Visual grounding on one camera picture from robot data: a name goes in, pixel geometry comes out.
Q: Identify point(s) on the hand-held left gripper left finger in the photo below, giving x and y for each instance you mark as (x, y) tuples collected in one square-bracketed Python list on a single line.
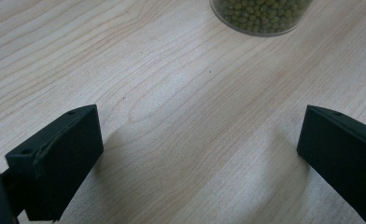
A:
[(63, 161)]

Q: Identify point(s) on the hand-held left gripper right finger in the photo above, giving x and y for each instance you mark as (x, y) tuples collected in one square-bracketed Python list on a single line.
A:
[(343, 155)]

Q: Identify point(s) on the glass jar of green beans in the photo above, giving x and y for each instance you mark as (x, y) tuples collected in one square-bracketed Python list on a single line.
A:
[(260, 15)]

